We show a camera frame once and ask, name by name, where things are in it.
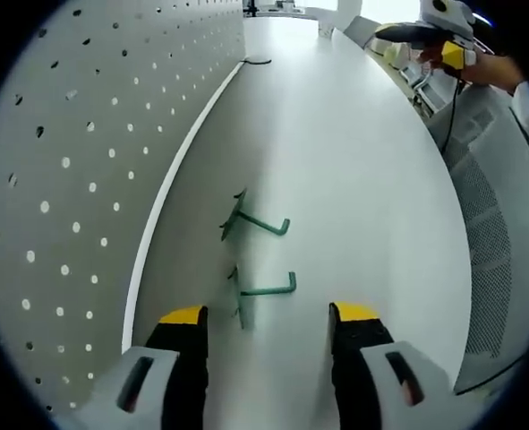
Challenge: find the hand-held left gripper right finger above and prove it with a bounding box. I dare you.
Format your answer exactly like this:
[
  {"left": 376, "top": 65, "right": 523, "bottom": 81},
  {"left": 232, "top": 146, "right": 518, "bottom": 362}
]
[{"left": 328, "top": 300, "right": 456, "bottom": 430}]

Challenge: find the white perforated mounting plate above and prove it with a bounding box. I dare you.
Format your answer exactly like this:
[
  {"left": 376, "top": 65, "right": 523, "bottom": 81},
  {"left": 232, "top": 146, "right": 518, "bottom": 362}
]
[{"left": 0, "top": 0, "right": 246, "bottom": 416}]

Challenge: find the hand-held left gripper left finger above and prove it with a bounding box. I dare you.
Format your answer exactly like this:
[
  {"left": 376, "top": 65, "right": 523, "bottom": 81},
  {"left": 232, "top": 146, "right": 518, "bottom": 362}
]
[{"left": 66, "top": 304, "right": 210, "bottom": 430}]

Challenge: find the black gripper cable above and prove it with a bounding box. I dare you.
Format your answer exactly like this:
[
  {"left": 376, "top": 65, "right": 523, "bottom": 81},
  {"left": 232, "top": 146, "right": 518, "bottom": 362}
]
[{"left": 440, "top": 71, "right": 465, "bottom": 156}]

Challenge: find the person's right hand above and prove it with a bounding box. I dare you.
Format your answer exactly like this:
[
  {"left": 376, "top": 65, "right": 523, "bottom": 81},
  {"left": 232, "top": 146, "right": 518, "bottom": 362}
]
[{"left": 418, "top": 42, "right": 494, "bottom": 85}]

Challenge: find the green hook assembly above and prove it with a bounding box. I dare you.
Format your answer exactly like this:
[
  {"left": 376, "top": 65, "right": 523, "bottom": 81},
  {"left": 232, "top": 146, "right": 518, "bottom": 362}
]
[
  {"left": 218, "top": 187, "right": 292, "bottom": 243},
  {"left": 226, "top": 263, "right": 298, "bottom": 331}
]

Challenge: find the grey mesh chair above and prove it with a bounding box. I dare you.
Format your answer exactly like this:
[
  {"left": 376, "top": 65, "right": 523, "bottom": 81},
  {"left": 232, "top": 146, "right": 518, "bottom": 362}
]
[{"left": 424, "top": 80, "right": 529, "bottom": 398}]

